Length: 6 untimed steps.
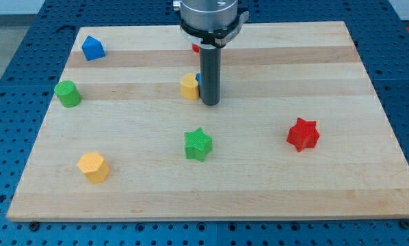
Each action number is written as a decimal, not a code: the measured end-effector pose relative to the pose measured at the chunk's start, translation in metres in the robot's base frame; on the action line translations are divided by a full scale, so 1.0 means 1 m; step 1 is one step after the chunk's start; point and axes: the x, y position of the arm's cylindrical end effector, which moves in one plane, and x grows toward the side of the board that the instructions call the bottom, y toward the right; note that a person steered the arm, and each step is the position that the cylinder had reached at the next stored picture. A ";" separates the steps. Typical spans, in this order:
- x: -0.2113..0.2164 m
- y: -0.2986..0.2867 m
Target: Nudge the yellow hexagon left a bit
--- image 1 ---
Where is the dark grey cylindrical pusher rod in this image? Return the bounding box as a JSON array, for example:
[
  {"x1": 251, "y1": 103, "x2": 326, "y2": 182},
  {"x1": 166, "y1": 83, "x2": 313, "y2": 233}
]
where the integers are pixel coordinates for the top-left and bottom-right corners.
[{"x1": 200, "y1": 48, "x2": 221, "y2": 106}]

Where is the yellow hexagon block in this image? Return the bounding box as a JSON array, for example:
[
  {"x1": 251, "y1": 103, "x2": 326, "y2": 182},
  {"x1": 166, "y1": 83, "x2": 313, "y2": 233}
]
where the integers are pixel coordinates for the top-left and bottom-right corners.
[{"x1": 77, "y1": 152, "x2": 110, "y2": 183}]

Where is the red block behind rod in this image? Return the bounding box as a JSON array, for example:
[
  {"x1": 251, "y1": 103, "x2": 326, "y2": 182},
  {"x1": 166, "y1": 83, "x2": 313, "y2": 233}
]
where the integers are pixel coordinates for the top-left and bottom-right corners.
[{"x1": 192, "y1": 44, "x2": 200, "y2": 53}]

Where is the blue block behind rod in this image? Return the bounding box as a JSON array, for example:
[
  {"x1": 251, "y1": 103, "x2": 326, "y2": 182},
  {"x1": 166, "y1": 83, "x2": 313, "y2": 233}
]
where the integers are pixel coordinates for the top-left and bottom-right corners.
[{"x1": 196, "y1": 73, "x2": 202, "y2": 98}]

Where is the yellow heart block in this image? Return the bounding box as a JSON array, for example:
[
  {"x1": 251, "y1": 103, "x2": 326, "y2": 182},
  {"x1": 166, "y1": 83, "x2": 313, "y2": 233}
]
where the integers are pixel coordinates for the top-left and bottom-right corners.
[{"x1": 180, "y1": 72, "x2": 200, "y2": 100}]

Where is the green star block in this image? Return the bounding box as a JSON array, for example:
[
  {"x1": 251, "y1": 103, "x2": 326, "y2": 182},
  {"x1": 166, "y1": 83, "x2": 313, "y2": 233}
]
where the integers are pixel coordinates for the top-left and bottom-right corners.
[{"x1": 184, "y1": 127, "x2": 213, "y2": 162}]

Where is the blue pentagon block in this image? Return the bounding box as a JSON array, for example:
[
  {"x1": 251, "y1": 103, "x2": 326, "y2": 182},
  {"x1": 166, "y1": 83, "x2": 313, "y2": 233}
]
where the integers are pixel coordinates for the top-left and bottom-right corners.
[{"x1": 81, "y1": 36, "x2": 105, "y2": 61}]

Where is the wooden board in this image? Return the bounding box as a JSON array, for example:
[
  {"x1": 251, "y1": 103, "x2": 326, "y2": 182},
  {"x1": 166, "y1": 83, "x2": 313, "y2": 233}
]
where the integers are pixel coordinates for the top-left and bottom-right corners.
[{"x1": 7, "y1": 21, "x2": 409, "y2": 222}]

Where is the red star block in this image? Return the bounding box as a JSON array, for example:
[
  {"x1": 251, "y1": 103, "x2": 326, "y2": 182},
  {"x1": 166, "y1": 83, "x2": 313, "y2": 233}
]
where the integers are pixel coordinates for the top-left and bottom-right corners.
[{"x1": 287, "y1": 118, "x2": 320, "y2": 152}]

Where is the green cylinder block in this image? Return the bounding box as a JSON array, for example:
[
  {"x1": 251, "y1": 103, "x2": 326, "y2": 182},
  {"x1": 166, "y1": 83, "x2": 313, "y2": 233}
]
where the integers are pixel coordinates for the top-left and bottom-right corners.
[{"x1": 54, "y1": 81, "x2": 82, "y2": 108}]

